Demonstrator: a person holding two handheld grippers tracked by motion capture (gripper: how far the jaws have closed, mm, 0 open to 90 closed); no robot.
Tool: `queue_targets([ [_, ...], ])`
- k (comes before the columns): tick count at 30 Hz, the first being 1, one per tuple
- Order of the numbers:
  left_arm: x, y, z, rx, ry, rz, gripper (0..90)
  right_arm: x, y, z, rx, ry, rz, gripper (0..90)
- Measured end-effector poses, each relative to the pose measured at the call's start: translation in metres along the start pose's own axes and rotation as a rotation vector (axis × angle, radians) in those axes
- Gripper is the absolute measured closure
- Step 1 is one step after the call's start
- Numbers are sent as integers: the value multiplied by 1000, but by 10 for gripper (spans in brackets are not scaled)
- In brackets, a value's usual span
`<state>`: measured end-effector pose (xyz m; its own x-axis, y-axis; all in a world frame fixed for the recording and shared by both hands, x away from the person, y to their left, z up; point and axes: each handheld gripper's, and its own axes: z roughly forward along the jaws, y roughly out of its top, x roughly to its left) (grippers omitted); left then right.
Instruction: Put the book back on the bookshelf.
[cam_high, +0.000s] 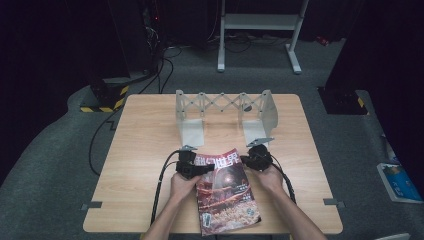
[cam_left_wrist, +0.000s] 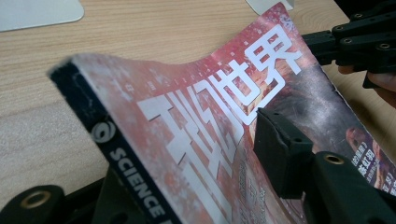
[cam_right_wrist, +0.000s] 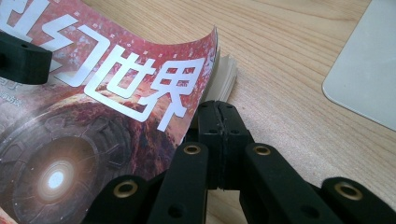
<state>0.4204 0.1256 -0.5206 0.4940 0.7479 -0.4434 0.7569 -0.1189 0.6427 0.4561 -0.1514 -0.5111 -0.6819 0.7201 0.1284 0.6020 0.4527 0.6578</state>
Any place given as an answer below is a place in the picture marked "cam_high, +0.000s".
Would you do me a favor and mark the white flat object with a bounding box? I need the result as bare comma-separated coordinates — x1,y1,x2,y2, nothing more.
373,232,412,240

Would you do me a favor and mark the blue and white box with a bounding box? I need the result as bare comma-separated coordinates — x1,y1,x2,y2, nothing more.
376,162,424,205

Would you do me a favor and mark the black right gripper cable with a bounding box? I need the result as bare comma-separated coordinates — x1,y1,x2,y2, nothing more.
269,154,297,205

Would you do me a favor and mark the black floor cable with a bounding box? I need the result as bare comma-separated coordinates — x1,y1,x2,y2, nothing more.
88,105,125,177

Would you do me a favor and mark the black cable bundle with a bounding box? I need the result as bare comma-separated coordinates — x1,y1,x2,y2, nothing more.
137,44,184,95

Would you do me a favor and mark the red glossy magazine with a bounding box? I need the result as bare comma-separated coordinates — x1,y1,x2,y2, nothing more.
193,147,262,237

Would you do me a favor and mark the white metal stand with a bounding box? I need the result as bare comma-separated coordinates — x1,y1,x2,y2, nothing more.
216,0,310,75

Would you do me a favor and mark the black stand base yellow mark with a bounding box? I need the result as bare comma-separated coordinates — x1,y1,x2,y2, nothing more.
316,86,370,116

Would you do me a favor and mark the grey expandable metal book rack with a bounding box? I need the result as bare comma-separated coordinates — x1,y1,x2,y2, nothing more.
175,88,280,149

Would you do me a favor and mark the person's left hand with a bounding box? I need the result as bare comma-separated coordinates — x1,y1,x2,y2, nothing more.
169,172,202,204

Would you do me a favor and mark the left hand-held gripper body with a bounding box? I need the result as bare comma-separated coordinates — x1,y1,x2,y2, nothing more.
175,144,202,181

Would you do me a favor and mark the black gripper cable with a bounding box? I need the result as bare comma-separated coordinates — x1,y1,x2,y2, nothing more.
150,149,184,227
269,154,297,205

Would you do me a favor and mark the black yellow striped stand base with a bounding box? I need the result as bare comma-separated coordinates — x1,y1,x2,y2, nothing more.
79,77,131,114

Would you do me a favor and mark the person's right hand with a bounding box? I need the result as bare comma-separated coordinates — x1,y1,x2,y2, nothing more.
254,164,285,195

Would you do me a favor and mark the grey tape strip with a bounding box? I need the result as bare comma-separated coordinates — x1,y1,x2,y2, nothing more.
322,197,346,210
80,201,104,212

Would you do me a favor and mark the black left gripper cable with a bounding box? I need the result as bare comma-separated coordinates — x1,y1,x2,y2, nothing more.
150,149,184,227

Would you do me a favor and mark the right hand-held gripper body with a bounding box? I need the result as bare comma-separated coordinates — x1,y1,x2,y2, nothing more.
245,136,276,173

